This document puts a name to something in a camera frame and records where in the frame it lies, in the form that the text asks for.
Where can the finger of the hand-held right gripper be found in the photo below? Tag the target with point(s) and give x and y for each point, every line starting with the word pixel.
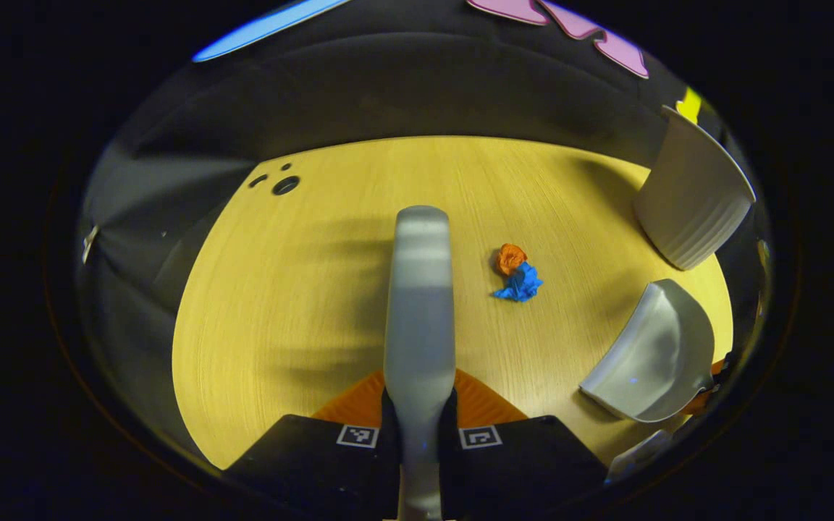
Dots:
pixel 699 404

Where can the small grey broom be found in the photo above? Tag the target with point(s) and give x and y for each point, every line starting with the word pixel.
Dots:
pixel 420 318

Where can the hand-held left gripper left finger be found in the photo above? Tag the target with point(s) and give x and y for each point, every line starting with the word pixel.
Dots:
pixel 316 456

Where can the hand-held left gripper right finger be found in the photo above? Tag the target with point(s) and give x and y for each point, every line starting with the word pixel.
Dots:
pixel 525 456

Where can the orange paper trash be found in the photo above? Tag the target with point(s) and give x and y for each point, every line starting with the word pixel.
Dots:
pixel 511 257

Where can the black backdrop cloth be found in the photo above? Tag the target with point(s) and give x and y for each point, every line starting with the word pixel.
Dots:
pixel 388 94

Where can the wooden desktop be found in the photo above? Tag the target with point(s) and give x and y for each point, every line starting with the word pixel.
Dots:
pixel 301 289

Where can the grey ribbed garbage bin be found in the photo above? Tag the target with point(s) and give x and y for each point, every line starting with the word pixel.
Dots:
pixel 692 195

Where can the grey dustpan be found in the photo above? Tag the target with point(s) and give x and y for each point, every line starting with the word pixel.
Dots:
pixel 656 354

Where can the silver metal clip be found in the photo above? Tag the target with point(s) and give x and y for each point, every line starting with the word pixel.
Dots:
pixel 89 242

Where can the blue paper trash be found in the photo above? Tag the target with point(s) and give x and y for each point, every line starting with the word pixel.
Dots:
pixel 522 284

